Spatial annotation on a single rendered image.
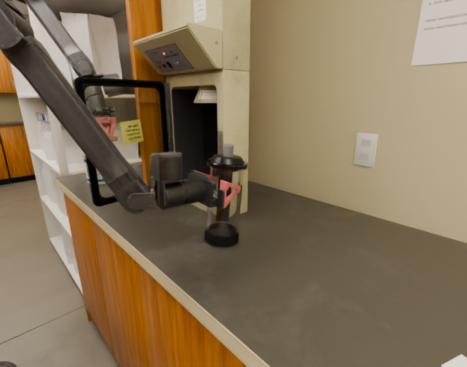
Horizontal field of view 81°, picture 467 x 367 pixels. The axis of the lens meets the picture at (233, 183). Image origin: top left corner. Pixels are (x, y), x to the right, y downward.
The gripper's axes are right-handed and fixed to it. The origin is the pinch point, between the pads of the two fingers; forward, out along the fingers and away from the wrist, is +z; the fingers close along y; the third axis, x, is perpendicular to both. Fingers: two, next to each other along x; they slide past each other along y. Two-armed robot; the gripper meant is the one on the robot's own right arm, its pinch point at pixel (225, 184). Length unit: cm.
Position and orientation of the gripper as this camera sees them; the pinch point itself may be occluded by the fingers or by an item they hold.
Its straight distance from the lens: 74.4
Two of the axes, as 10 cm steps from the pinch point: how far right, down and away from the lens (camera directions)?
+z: 7.3, -1.4, 6.7
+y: -6.8, -2.5, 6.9
